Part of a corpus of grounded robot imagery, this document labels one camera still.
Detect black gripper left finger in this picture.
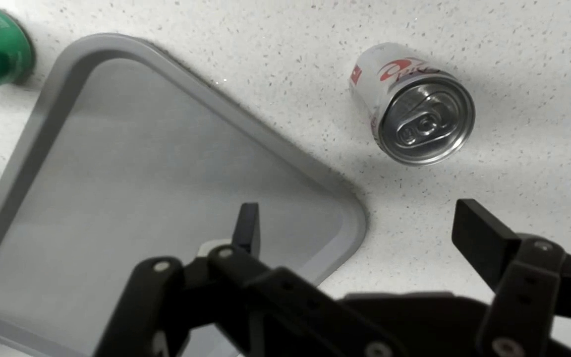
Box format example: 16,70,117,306
93,201,406,357

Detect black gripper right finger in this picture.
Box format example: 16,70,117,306
450,197,571,357

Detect silver Diet Coke can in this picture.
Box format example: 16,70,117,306
349,42,477,167

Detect grey plastic tray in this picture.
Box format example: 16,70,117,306
0,32,370,357

